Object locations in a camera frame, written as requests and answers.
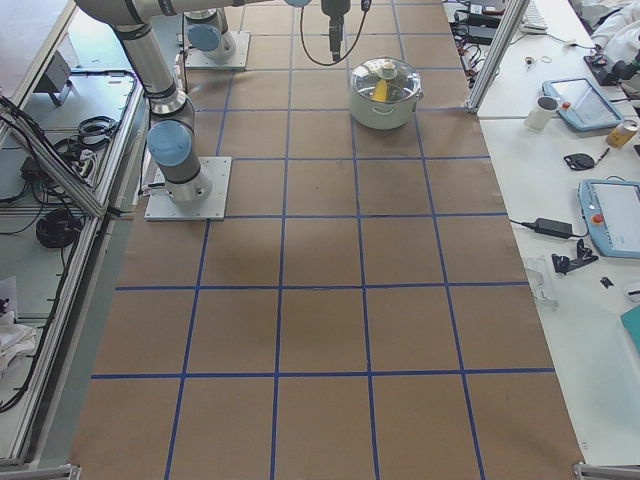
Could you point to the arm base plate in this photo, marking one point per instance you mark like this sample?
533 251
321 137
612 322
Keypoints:
237 61
202 198

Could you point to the black round case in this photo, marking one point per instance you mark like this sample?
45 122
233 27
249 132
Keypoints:
579 161

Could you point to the aluminium frame post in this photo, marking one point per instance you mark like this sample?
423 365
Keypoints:
508 25

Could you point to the pale green cooking pot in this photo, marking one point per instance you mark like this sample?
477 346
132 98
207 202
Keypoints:
381 116

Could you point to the clear acrylic holder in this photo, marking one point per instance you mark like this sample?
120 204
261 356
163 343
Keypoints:
540 280

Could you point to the yellow corn cob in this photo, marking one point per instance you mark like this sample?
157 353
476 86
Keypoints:
380 92

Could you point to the white mug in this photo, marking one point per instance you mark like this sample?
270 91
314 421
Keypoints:
543 110

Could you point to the lower teach pendant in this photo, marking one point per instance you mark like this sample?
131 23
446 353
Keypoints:
611 211

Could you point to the teach pendant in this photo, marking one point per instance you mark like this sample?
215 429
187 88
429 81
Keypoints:
611 211
589 108

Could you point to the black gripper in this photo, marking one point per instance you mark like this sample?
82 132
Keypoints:
332 11

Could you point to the small black power adapter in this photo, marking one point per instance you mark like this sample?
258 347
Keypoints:
553 228

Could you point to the grey metal box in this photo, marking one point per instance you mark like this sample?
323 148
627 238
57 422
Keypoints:
55 81

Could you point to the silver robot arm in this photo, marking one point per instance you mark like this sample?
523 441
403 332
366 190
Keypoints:
170 140
208 32

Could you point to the yellow bottle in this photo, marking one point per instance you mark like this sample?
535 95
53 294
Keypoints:
622 133

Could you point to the upper teach pendant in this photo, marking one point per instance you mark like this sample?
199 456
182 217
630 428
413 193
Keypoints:
589 108

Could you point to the glass pot lid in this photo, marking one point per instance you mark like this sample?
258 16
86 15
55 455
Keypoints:
404 80

